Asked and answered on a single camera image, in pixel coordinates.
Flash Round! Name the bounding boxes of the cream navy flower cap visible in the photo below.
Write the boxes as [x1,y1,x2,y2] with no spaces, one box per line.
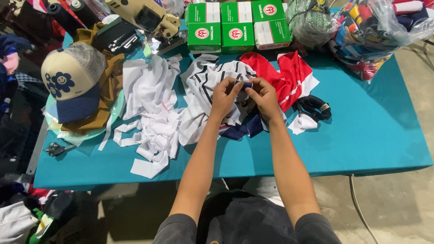
[41,42,107,124]

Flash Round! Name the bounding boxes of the white black striped fabric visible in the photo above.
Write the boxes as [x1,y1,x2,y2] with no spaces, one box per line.
[178,54,258,147]

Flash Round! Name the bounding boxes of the black handled scissors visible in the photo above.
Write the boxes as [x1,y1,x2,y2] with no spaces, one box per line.
[294,95,332,123]

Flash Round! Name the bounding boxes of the clear plastic bag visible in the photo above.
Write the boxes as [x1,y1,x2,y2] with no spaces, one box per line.
[41,89,127,148]

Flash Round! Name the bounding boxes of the heap of white fabric scraps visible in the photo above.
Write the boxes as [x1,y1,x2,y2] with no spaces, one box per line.
[98,54,185,179]

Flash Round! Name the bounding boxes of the green white thread box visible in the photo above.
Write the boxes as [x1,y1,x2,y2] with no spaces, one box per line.
[221,1,253,23]
[251,0,292,51]
[187,22,222,55]
[185,2,221,26]
[221,22,255,55]

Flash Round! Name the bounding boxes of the person's dark shirt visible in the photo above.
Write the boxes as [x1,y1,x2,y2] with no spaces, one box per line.
[152,188,342,244]

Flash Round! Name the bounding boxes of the black device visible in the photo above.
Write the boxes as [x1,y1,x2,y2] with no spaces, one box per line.
[95,16,142,55]

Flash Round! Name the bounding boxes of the beige fabric cutting machine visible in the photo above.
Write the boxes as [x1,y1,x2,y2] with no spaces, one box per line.
[104,0,188,56]

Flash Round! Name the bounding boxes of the small thread snips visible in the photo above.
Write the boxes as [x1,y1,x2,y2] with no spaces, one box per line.
[45,142,76,157]

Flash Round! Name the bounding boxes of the bag of green fabric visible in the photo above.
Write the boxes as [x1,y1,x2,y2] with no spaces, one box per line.
[285,0,336,49]

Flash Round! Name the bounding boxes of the brown fabric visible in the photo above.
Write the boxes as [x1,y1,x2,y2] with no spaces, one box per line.
[60,22,125,133]

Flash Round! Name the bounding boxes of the black thread cone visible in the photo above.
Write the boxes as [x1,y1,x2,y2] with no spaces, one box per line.
[69,0,101,29]
[47,3,83,36]

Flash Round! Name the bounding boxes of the plastic bag of colourful fabrics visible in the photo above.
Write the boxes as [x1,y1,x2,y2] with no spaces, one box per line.
[328,0,434,82]

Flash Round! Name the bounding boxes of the heap of clothes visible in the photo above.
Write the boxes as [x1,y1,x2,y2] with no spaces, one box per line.
[0,0,68,177]

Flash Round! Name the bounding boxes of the person's left hand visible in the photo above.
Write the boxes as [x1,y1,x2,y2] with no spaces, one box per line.
[210,77,245,119]

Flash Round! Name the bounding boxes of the red white fabric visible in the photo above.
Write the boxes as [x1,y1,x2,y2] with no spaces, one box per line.
[239,51,320,113]

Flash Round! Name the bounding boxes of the teal table cover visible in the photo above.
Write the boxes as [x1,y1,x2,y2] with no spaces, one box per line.
[33,20,434,191]

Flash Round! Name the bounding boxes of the metal ruler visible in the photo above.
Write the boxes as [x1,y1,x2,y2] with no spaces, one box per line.
[26,117,50,175]

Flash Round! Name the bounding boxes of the grey cable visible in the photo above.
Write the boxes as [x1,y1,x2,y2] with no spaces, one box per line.
[349,174,380,244]

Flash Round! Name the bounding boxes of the person's right hand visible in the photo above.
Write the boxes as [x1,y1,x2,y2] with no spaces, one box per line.
[245,77,281,123]

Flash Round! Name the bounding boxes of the navy fabric scrap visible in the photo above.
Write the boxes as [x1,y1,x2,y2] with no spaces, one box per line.
[219,113,265,141]

